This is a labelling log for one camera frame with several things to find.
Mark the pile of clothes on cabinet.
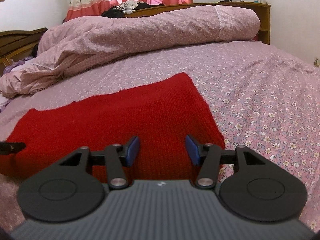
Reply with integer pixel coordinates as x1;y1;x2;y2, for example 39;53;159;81
101;0;164;18

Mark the pink floral duvet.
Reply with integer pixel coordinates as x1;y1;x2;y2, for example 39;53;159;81
1;5;260;98

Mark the wooden bedside shelf cabinet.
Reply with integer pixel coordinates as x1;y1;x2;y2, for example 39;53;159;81
124;1;271;45

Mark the wooden headboard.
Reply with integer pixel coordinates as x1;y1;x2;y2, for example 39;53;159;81
0;28;48;75

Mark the white purple pillow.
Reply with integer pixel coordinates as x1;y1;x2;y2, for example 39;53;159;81
0;56;34;112

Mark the red knitted sweater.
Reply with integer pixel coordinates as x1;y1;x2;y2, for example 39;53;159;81
1;73;225;180

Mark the pink floral bed sheet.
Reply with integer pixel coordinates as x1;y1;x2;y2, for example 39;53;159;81
1;41;319;231

